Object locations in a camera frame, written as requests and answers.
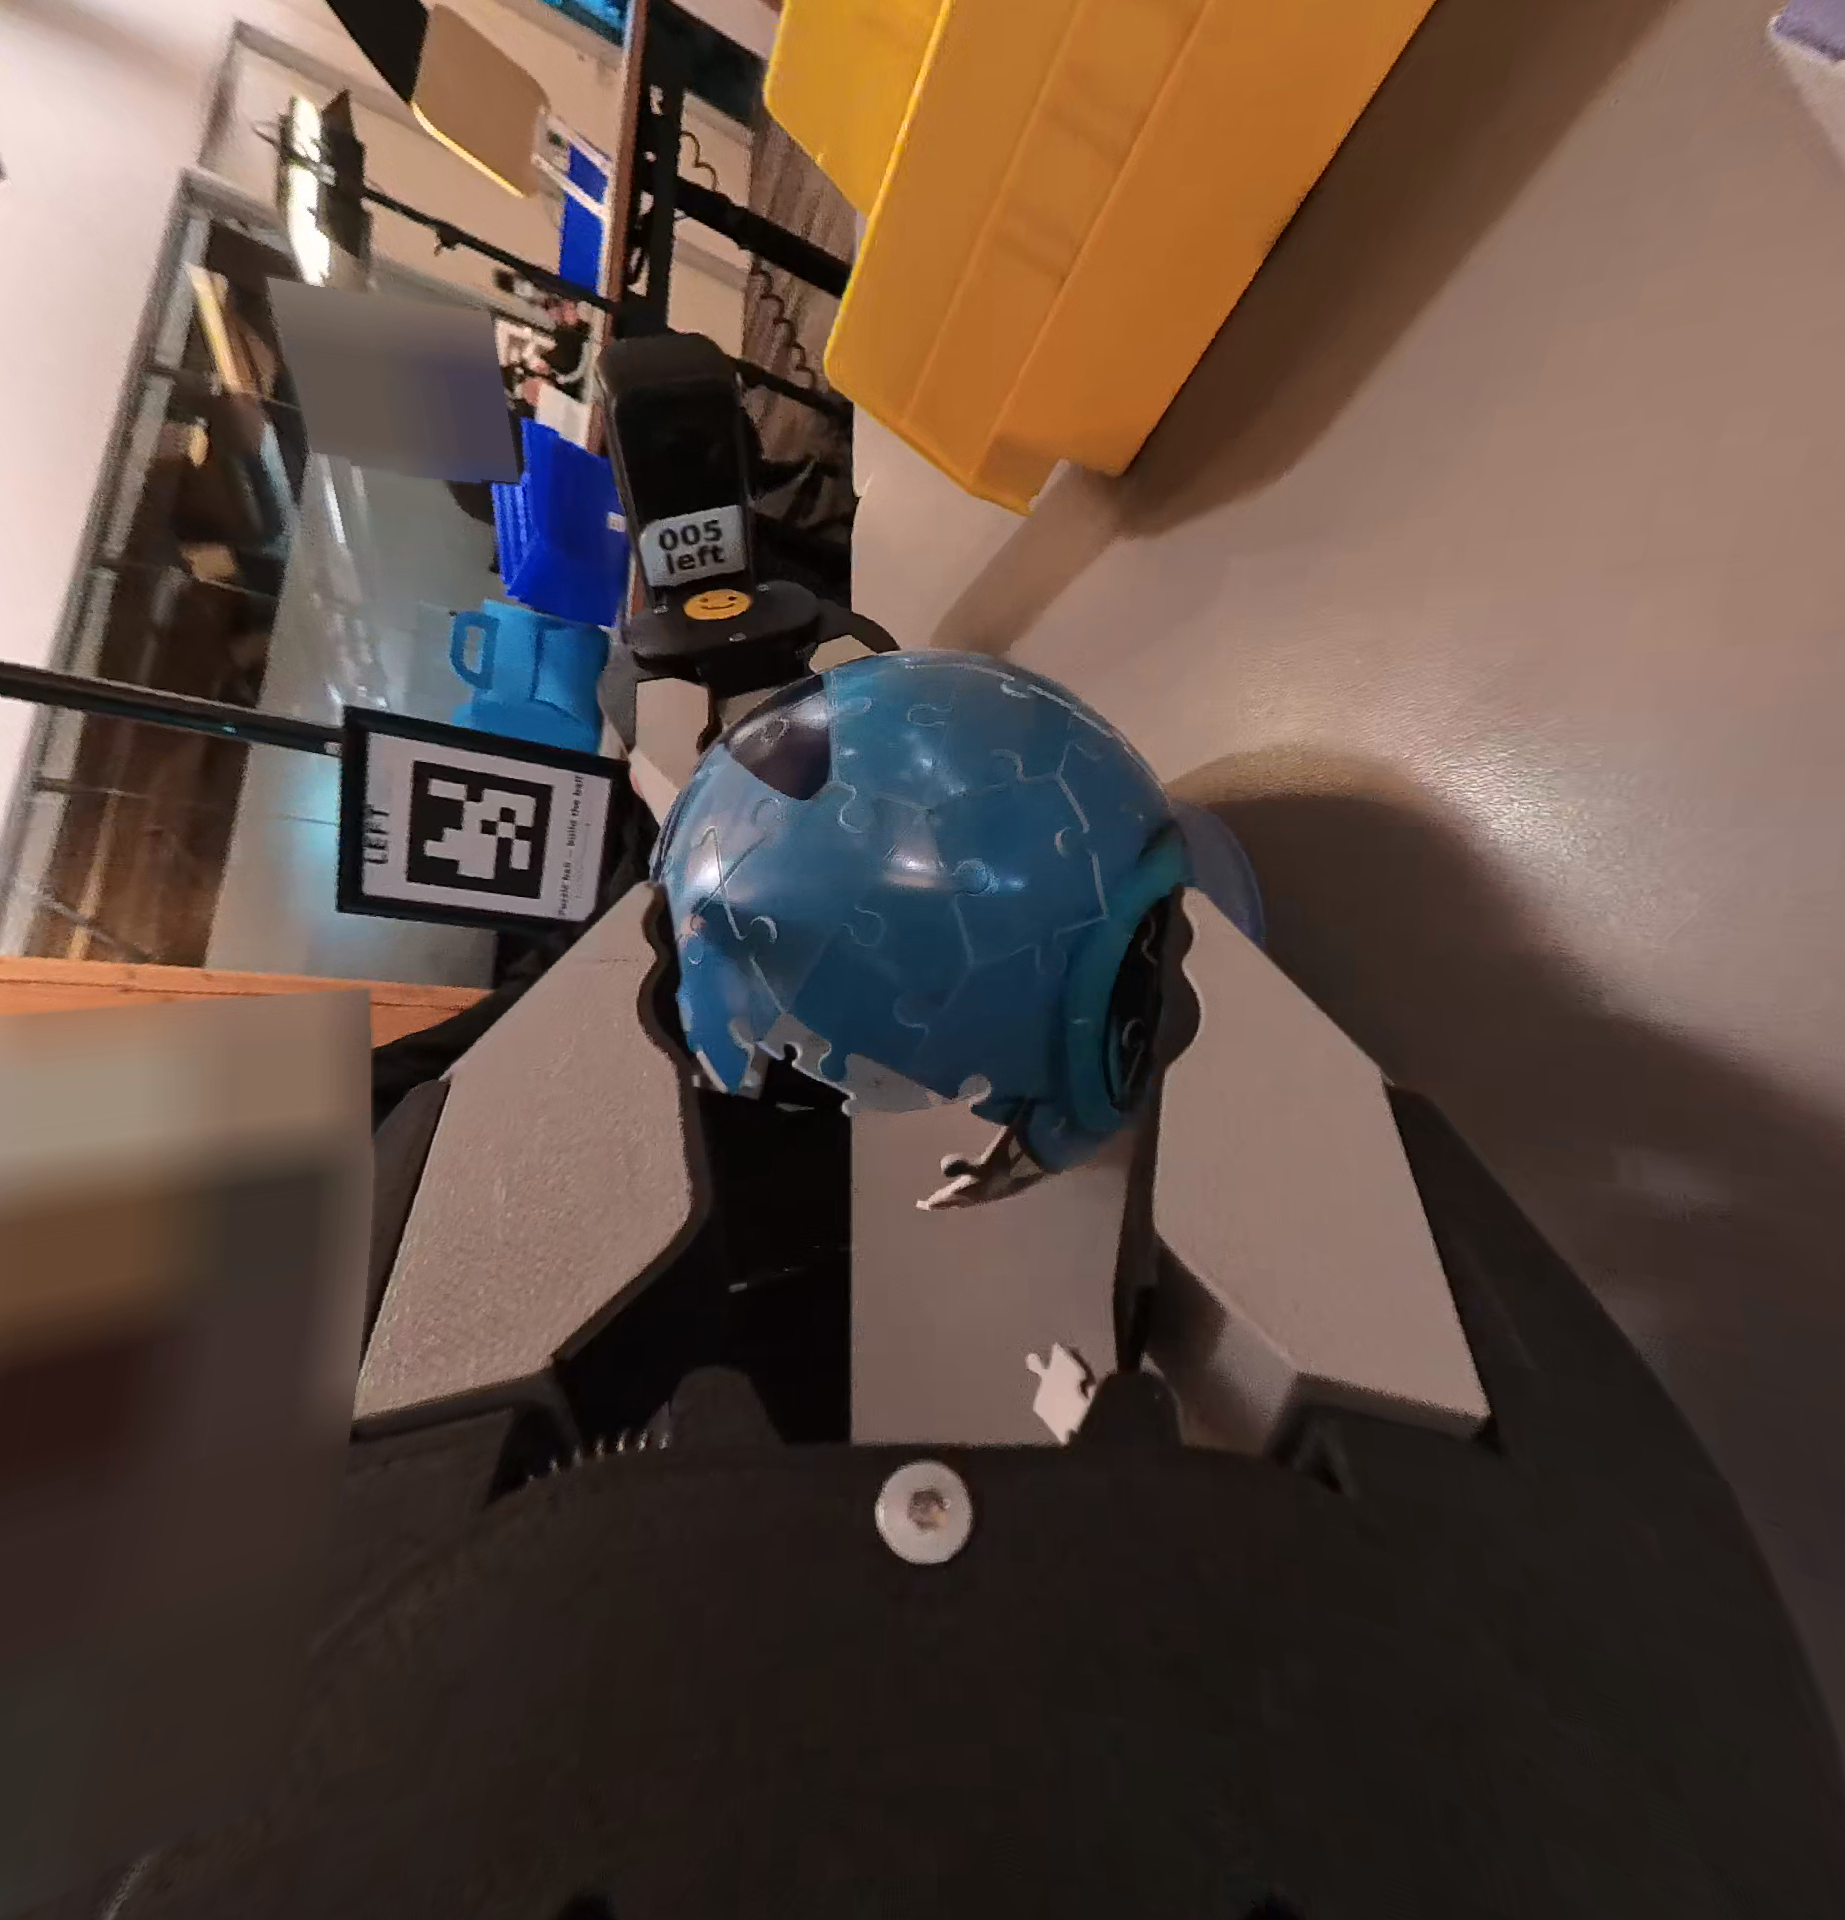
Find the yellow plastic bin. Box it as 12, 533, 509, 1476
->
765, 0, 1442, 512

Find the black framed marker sign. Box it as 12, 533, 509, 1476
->
335, 705, 633, 935

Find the brown wooden desk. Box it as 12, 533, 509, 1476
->
0, 951, 492, 1050

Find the stack of blue bins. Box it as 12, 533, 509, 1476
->
490, 415, 633, 630

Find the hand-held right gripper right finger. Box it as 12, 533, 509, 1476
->
1109, 886, 1494, 1452

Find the blue plastic jug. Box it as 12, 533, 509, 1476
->
451, 602, 610, 750

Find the blue ball stand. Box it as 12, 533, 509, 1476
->
1062, 802, 1269, 1178

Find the blue puzzle ball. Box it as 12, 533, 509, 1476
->
653, 648, 1200, 1170

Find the black studio light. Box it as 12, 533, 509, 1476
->
268, 91, 380, 288

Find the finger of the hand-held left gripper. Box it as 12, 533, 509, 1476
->
599, 661, 685, 821

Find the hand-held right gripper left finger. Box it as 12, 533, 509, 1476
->
351, 884, 719, 1423

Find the small puzzle piece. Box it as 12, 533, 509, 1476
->
916, 1121, 1045, 1211
1024, 1342, 1098, 1443

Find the black rod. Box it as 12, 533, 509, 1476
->
0, 652, 349, 754

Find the black metal stand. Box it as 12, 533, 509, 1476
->
608, 0, 865, 350

